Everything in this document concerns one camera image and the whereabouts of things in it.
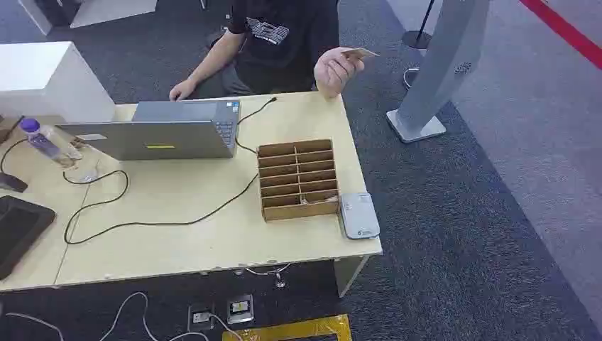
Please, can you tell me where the person's left hand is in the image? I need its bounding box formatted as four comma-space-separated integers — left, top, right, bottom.
313, 47, 366, 99

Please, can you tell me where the person's right hand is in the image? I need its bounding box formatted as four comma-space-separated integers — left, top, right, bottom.
168, 78, 199, 102

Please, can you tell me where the pale card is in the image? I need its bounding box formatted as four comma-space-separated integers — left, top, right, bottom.
341, 47, 381, 61

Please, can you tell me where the person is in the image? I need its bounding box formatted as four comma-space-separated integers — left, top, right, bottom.
168, 0, 367, 102

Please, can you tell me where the grey laptop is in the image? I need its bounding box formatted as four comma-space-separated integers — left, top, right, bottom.
55, 99, 241, 162

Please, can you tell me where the black stanchion base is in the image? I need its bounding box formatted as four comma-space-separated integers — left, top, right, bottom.
401, 0, 437, 51

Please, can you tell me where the grey pillar stand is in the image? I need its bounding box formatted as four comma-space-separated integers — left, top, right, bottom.
385, 0, 491, 144

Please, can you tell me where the white furniture block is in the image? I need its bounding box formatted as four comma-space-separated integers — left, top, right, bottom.
18, 0, 159, 37

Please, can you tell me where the wooden card box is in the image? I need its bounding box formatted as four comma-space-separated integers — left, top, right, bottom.
256, 139, 341, 222

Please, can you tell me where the pale wooden desk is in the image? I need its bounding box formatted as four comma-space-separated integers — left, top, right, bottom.
0, 91, 383, 299

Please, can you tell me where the card in wooden box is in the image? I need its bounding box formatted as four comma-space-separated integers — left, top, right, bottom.
300, 194, 340, 207

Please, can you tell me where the white cabinet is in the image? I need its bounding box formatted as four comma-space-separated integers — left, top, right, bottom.
0, 41, 117, 124

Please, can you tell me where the clear bottle with purple cap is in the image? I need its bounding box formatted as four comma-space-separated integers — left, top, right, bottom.
18, 117, 84, 169

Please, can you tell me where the grey card reader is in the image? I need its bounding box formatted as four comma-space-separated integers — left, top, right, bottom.
339, 192, 381, 241

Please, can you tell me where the black flat tray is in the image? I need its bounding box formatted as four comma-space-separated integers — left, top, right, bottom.
0, 195, 58, 281

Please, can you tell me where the silver floor socket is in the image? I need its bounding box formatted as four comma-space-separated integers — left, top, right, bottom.
226, 293, 256, 325

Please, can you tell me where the black floor socket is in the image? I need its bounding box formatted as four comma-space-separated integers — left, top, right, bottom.
187, 303, 217, 333

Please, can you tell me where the red floor tape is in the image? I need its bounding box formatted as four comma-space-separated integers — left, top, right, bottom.
518, 0, 602, 72

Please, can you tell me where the yellow floor tape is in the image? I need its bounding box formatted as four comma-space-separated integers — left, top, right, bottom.
221, 313, 353, 341

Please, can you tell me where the long black cable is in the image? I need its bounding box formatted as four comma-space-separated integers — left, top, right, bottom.
62, 96, 278, 246

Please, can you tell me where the black adapter with cable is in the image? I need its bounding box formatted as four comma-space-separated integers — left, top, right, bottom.
0, 137, 30, 194

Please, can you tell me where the white cable under desk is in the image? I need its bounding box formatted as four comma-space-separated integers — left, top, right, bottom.
243, 262, 292, 289

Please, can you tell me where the white floor cable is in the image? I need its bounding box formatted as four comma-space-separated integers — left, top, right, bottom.
0, 291, 246, 341

